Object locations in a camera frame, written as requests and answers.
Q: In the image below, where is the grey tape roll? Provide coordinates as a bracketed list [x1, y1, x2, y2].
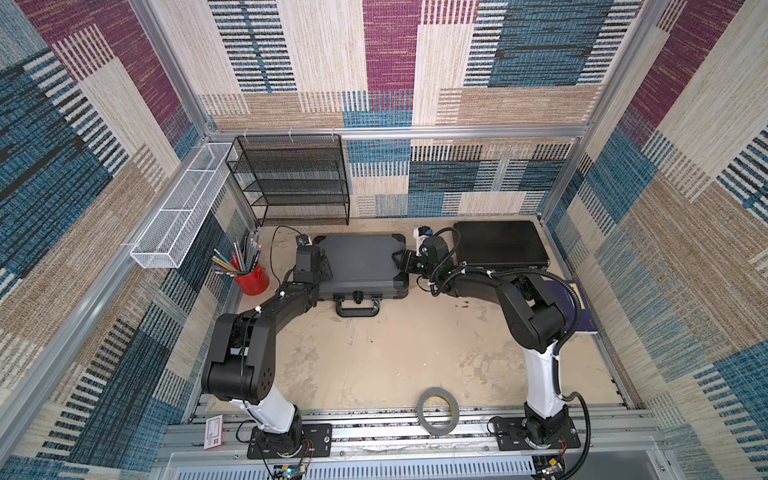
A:
[415, 387, 460, 437]

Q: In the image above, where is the black aluminium poker case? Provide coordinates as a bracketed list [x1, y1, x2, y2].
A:
[453, 220, 550, 271]

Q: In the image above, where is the grey plastic poker case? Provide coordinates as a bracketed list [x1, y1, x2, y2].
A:
[313, 233, 410, 318]

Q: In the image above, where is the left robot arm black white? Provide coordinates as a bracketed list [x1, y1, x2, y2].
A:
[201, 245, 332, 456]

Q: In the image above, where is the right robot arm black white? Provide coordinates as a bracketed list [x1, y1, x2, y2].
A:
[392, 233, 581, 448]

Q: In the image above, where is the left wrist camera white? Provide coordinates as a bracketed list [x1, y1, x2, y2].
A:
[295, 234, 312, 248]

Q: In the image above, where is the white wire mesh basket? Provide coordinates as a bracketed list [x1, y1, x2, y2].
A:
[130, 143, 230, 269]

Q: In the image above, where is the red white label card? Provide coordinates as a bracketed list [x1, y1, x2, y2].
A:
[203, 415, 224, 450]

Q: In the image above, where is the bundle of coloured pencils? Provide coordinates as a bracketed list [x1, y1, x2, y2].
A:
[211, 230, 262, 278]

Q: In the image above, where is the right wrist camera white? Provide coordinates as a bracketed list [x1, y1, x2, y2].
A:
[413, 226, 433, 253]

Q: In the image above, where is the red pencil cup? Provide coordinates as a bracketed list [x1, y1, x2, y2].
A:
[234, 265, 270, 296]

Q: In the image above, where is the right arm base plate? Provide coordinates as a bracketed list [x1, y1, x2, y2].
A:
[486, 416, 582, 451]

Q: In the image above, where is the purple book yellow label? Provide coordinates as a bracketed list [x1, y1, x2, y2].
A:
[548, 279, 600, 335]

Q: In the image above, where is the black wire mesh shelf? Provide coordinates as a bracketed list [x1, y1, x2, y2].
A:
[227, 134, 351, 226]

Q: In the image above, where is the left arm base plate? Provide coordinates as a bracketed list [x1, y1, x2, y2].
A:
[246, 423, 333, 460]

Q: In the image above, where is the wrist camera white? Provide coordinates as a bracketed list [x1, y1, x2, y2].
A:
[295, 234, 312, 248]
[413, 226, 433, 253]

